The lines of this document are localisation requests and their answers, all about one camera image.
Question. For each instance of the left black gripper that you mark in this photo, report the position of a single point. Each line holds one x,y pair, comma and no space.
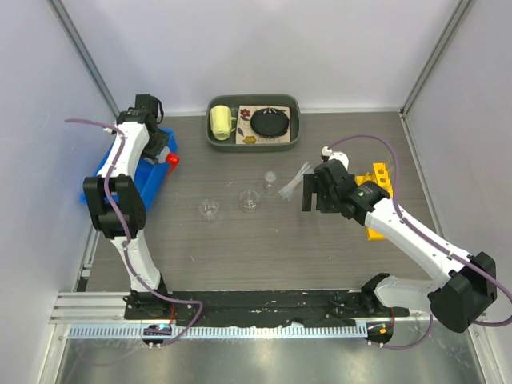
162,141

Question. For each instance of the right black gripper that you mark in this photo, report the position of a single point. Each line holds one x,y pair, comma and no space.
311,185

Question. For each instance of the bundle of plastic pipettes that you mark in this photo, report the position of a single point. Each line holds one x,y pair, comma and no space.
288,190

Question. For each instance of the small glass erlenmeyer flask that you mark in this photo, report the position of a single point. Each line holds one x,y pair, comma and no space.
270,179

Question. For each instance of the white wash bottle red cap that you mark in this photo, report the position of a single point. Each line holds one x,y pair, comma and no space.
170,158

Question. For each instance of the small glass beaker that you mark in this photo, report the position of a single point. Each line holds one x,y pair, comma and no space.
249,200

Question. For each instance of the yellow test tube rack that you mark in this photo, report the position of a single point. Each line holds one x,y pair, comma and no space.
380,175

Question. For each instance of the tiny glass beaker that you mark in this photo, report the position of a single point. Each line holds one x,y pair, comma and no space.
209,209

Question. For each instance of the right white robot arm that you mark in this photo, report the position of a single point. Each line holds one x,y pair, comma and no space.
459,289

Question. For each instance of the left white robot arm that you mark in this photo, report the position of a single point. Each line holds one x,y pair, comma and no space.
117,209

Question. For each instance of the black round dish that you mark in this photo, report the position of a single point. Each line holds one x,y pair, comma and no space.
269,122

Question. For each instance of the pale yellow mug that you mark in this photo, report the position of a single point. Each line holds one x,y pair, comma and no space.
221,122

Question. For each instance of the floral coaster card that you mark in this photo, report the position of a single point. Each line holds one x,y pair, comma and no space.
244,135

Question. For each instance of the grey-green plastic tray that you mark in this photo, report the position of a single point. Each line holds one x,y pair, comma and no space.
234,102

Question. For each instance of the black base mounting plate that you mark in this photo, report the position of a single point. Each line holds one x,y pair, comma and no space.
260,308

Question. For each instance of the white slotted cable duct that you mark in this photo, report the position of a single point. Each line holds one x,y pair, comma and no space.
160,331

